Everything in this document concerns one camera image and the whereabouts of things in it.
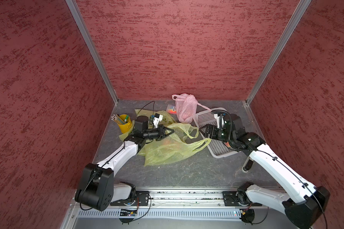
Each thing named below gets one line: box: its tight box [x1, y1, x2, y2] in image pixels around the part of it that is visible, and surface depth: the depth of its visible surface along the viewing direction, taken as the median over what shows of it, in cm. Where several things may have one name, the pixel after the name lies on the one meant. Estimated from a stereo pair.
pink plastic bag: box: [172, 93, 212, 125], surface depth 102 cm
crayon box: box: [166, 104, 177, 115], surface depth 116 cm
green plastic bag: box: [118, 108, 212, 167], surface depth 83 cm
